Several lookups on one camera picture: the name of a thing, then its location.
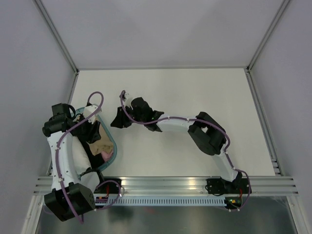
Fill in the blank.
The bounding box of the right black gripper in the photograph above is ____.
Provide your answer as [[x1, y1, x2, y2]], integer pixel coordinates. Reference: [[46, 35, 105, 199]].
[[111, 104, 145, 129]]

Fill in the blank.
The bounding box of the beige t shirt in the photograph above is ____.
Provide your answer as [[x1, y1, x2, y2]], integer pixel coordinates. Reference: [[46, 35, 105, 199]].
[[79, 116, 114, 155]]

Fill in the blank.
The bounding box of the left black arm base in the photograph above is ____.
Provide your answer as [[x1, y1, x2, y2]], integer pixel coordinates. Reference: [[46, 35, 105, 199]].
[[94, 178, 122, 195]]

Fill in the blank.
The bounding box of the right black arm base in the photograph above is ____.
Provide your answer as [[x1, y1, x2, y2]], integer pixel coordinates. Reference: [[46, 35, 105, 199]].
[[205, 178, 250, 195]]

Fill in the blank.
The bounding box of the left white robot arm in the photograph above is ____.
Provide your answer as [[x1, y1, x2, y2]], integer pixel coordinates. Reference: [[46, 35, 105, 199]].
[[42, 103, 106, 221]]

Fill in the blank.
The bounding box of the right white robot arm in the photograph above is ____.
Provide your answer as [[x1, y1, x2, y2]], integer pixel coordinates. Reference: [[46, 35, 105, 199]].
[[111, 91, 242, 193]]

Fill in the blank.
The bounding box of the teal plastic basket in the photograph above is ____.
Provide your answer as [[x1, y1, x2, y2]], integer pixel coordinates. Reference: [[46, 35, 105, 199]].
[[78, 114, 117, 171]]

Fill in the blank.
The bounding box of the white rolled t shirt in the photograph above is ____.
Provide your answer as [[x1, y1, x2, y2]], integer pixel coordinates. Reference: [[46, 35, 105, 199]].
[[72, 136, 91, 175]]

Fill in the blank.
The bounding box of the black rolled t shirt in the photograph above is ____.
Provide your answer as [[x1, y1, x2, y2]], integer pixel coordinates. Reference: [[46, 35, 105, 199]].
[[82, 142, 105, 168]]

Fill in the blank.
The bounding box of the pink rolled t shirt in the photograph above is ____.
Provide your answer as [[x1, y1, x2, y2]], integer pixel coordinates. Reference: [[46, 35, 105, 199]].
[[101, 150, 113, 162]]

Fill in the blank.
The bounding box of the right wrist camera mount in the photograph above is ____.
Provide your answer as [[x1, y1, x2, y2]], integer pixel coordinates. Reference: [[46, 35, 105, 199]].
[[121, 91, 131, 103]]

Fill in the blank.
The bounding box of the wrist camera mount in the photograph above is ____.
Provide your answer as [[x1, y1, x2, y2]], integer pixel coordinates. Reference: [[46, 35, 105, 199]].
[[82, 105, 101, 124], [121, 91, 131, 103]]

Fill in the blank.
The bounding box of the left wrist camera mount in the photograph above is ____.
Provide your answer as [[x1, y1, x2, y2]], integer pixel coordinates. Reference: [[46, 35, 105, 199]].
[[82, 105, 101, 124]]

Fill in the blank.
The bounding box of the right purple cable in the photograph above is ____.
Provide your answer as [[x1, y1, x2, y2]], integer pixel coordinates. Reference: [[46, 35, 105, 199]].
[[119, 90, 252, 212]]

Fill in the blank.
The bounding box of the purple cable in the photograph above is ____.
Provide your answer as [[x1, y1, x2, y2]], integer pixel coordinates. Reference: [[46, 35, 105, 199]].
[[55, 91, 122, 224], [119, 90, 252, 212]]

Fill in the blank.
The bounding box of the white slotted cable duct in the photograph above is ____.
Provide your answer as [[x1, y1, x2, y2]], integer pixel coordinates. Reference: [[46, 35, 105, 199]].
[[94, 197, 226, 207]]

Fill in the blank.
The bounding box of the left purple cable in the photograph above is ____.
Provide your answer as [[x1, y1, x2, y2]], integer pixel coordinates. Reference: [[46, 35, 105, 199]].
[[55, 91, 122, 224]]

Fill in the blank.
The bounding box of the aluminium front rail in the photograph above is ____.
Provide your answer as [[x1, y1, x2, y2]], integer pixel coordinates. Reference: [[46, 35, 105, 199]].
[[33, 175, 299, 195]]

